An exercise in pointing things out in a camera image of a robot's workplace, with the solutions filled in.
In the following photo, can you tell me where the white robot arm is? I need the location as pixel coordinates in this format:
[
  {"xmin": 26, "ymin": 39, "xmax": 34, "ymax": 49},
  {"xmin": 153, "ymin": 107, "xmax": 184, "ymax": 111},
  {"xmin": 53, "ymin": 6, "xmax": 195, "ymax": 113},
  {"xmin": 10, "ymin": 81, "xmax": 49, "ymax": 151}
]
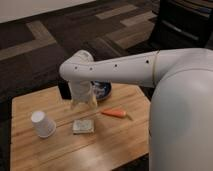
[{"xmin": 59, "ymin": 48, "xmax": 213, "ymax": 171}]

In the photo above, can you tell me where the black box object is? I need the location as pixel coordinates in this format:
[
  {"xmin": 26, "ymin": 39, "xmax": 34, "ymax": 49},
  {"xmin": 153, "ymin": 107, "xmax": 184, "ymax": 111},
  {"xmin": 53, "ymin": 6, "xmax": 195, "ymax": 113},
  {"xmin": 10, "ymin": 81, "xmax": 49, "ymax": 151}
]
[{"xmin": 58, "ymin": 80, "xmax": 71, "ymax": 100}]

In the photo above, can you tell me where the orange carrot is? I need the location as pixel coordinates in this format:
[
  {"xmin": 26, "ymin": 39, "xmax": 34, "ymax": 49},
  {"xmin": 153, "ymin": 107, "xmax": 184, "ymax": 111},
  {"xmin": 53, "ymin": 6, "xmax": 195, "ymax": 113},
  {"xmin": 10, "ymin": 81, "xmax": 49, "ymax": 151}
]
[{"xmin": 101, "ymin": 109, "xmax": 131, "ymax": 119}]

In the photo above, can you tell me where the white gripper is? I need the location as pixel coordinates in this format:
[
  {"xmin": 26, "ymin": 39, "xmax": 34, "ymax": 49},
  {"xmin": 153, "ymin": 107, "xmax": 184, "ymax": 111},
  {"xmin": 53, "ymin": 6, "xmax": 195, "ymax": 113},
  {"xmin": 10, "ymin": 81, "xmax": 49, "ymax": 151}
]
[{"xmin": 68, "ymin": 81, "xmax": 98, "ymax": 110}]

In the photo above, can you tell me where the black office chair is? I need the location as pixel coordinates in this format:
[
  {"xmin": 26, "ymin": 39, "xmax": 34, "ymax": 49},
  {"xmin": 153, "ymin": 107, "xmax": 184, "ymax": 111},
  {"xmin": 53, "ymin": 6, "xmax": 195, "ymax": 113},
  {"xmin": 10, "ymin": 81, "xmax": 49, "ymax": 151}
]
[{"xmin": 148, "ymin": 0, "xmax": 213, "ymax": 49}]

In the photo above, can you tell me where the blue ceramic bowl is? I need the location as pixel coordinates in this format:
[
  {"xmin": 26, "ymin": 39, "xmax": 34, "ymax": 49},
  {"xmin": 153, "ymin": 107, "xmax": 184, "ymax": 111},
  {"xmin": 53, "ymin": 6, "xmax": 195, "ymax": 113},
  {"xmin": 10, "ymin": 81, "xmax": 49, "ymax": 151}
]
[{"xmin": 92, "ymin": 81, "xmax": 112, "ymax": 101}]

